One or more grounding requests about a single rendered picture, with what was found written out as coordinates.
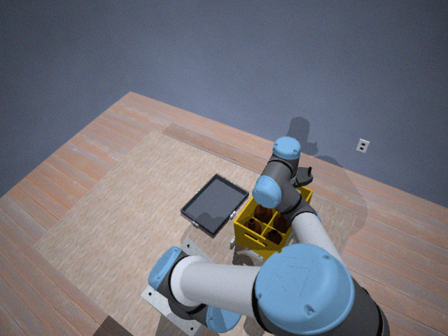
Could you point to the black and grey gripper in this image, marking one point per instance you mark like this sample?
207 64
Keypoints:
302 178

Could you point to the yellow plastic crate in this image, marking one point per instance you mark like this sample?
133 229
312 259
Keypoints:
257 245

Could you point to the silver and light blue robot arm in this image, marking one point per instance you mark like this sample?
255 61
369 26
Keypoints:
305 290

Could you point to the brown bottle with green label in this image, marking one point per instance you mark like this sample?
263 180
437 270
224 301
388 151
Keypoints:
263 214

